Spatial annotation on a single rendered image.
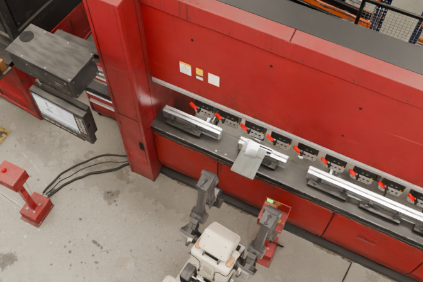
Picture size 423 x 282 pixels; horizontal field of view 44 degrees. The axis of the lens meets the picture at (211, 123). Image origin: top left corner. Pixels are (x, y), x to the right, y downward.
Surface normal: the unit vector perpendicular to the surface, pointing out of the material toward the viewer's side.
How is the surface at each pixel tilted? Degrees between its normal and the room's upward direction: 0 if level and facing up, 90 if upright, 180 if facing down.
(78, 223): 0
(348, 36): 0
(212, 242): 48
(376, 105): 90
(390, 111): 90
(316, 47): 0
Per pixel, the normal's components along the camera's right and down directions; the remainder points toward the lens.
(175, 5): -0.44, 0.77
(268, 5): 0.00, -0.52
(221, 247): -0.39, 0.18
